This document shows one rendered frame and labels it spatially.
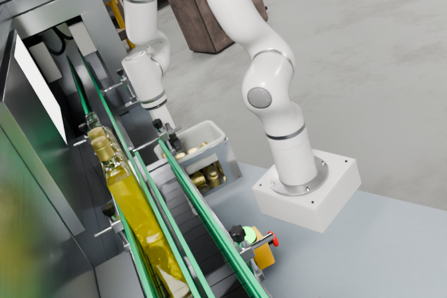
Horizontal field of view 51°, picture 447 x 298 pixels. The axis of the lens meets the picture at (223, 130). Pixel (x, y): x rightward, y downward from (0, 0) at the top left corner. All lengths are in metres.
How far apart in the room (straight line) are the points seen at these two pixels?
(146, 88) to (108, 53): 0.78
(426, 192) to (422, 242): 1.31
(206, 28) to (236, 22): 4.10
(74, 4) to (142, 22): 0.85
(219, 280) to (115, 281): 0.25
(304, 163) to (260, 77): 0.34
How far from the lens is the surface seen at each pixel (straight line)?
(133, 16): 1.28
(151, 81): 1.39
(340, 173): 1.45
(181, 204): 1.20
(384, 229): 1.39
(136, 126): 2.26
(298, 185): 1.42
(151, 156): 2.34
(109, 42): 2.14
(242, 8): 1.17
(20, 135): 1.00
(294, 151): 1.34
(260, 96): 1.16
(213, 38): 5.31
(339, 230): 1.41
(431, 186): 2.67
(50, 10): 2.10
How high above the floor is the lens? 1.72
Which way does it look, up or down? 28 degrees down
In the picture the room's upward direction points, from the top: 22 degrees counter-clockwise
